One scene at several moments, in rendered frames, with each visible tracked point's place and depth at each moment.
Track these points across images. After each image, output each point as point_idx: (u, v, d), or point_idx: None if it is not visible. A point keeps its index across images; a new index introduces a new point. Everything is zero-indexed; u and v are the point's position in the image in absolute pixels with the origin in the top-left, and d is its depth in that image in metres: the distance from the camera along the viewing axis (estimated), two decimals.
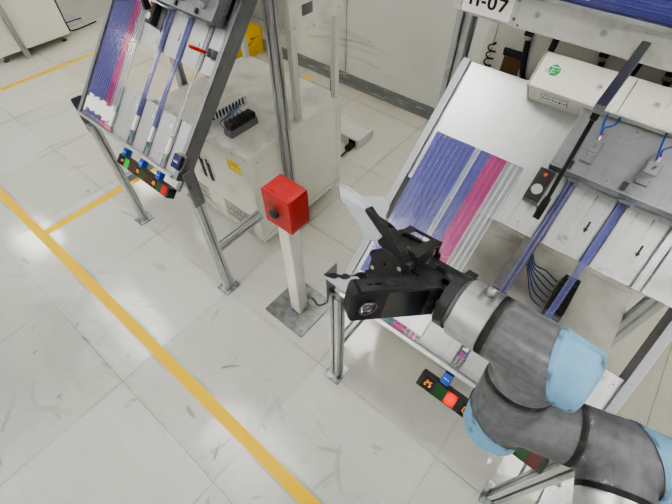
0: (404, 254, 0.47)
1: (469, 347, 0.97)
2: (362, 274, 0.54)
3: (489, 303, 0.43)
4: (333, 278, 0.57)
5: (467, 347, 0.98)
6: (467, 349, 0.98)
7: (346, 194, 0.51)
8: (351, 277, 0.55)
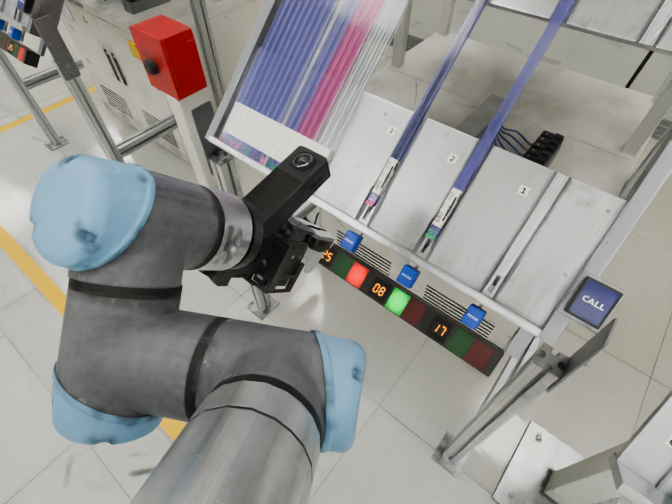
0: (303, 237, 0.43)
1: (382, 185, 0.62)
2: None
3: (231, 230, 0.33)
4: (319, 228, 0.54)
5: (379, 186, 0.62)
6: (379, 190, 0.62)
7: None
8: (306, 224, 0.51)
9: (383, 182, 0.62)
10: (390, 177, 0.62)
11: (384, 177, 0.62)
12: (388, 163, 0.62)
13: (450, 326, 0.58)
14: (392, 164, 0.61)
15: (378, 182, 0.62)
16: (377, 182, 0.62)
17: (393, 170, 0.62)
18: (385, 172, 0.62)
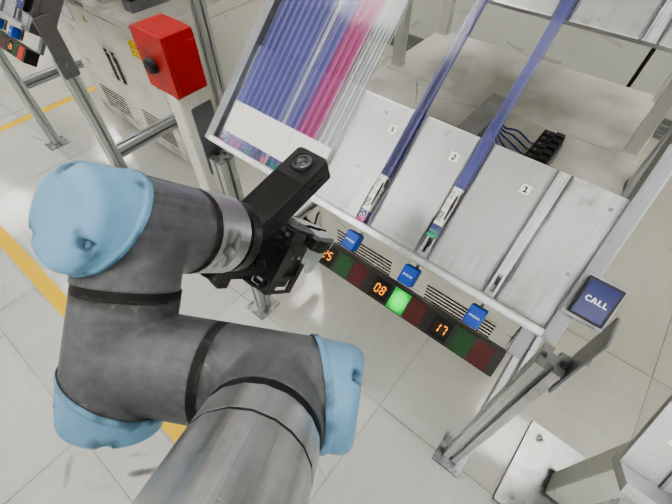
0: (302, 239, 0.43)
1: (372, 202, 0.62)
2: None
3: (230, 234, 0.33)
4: (319, 228, 0.54)
5: (369, 203, 0.62)
6: (369, 206, 0.62)
7: (332, 237, 0.55)
8: (306, 224, 0.51)
9: (373, 198, 0.62)
10: (380, 193, 0.62)
11: (374, 194, 0.62)
12: (379, 179, 0.61)
13: (451, 326, 0.58)
14: (382, 181, 0.61)
15: (368, 198, 0.62)
16: (367, 198, 0.62)
17: (383, 187, 0.61)
18: (375, 188, 0.62)
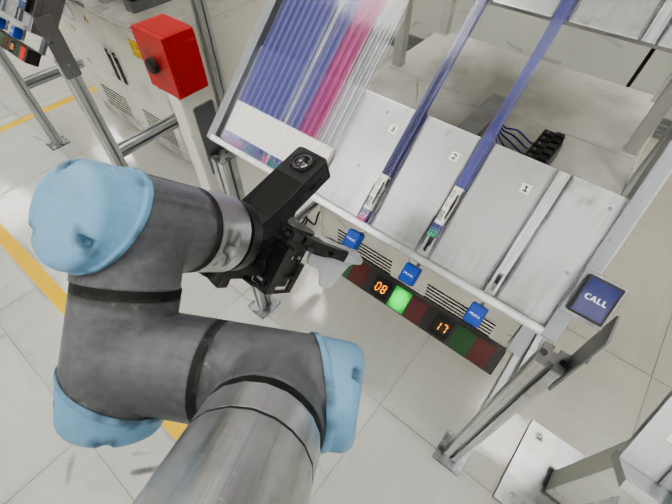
0: (302, 238, 0.43)
1: (373, 201, 0.62)
2: None
3: (230, 233, 0.33)
4: None
5: (370, 202, 0.62)
6: (370, 205, 0.62)
7: (358, 255, 0.52)
8: None
9: (374, 197, 0.62)
10: (381, 193, 0.62)
11: (375, 193, 0.62)
12: (379, 179, 0.62)
13: (452, 324, 0.58)
14: (383, 180, 0.62)
15: (369, 198, 0.62)
16: (368, 197, 0.62)
17: (384, 186, 0.62)
18: (376, 187, 0.62)
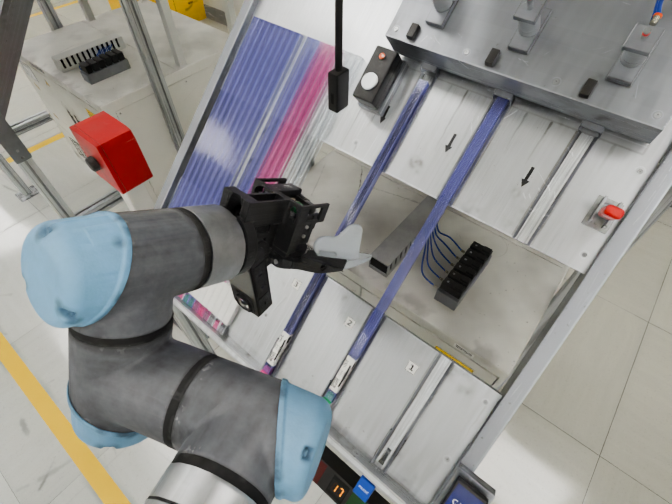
0: None
1: (275, 358, 0.63)
2: (315, 250, 0.49)
3: None
4: None
5: (272, 358, 0.63)
6: (272, 361, 0.63)
7: None
8: None
9: (276, 354, 0.63)
10: (283, 349, 0.63)
11: (277, 350, 0.63)
12: (281, 336, 0.63)
13: (347, 489, 0.59)
14: (284, 338, 0.62)
15: (272, 353, 0.63)
16: (271, 353, 0.63)
17: (286, 343, 0.63)
18: (278, 344, 0.63)
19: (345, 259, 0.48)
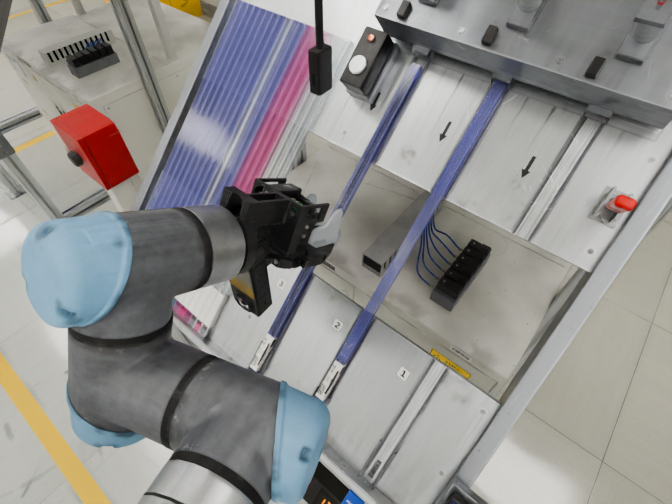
0: None
1: (259, 362, 0.59)
2: None
3: None
4: None
5: (256, 363, 0.59)
6: (256, 366, 0.59)
7: (314, 229, 0.56)
8: None
9: (260, 358, 0.59)
10: (267, 353, 0.59)
11: (261, 354, 0.59)
12: (265, 339, 0.59)
13: (335, 503, 0.55)
14: (268, 342, 0.58)
15: (255, 358, 0.59)
16: (254, 357, 0.59)
17: (270, 347, 0.59)
18: (262, 348, 0.59)
19: (332, 243, 0.51)
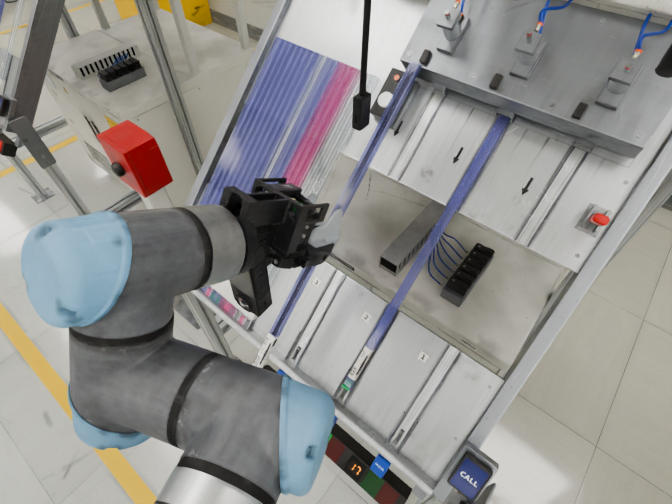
0: None
1: (260, 362, 0.59)
2: None
3: None
4: None
5: (258, 362, 0.59)
6: (258, 365, 0.59)
7: (314, 229, 0.56)
8: None
9: (261, 358, 0.59)
10: (269, 353, 0.59)
11: (262, 353, 0.59)
12: (266, 339, 0.59)
13: (364, 467, 0.65)
14: (270, 341, 0.59)
15: (257, 357, 0.59)
16: (256, 357, 0.60)
17: (271, 346, 0.59)
18: (264, 348, 0.59)
19: (332, 243, 0.51)
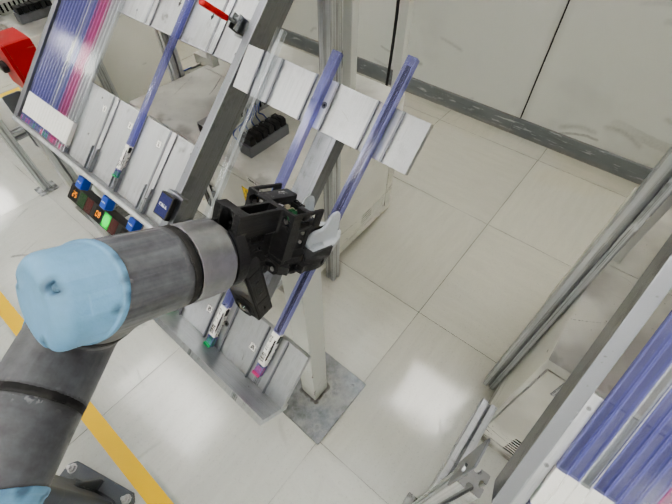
0: None
1: (266, 358, 0.61)
2: None
3: None
4: None
5: (263, 359, 0.61)
6: (263, 362, 0.61)
7: (315, 229, 0.56)
8: None
9: (267, 355, 0.61)
10: (274, 350, 0.61)
11: (267, 350, 0.61)
12: (271, 336, 0.60)
13: None
14: (274, 339, 0.60)
15: (263, 354, 0.61)
16: (262, 354, 0.61)
17: (276, 344, 0.60)
18: (269, 345, 0.60)
19: (331, 245, 0.51)
